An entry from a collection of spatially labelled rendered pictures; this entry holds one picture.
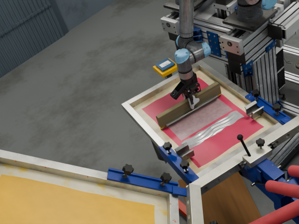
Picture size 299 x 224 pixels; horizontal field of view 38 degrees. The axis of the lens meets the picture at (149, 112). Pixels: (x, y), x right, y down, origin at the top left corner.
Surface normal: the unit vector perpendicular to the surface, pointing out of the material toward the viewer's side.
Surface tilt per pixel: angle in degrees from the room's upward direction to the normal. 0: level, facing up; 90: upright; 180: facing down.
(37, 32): 90
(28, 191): 32
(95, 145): 0
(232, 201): 0
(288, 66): 0
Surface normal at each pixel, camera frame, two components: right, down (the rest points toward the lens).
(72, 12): 0.67, 0.35
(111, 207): 0.30, -0.71
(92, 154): -0.25, -0.73
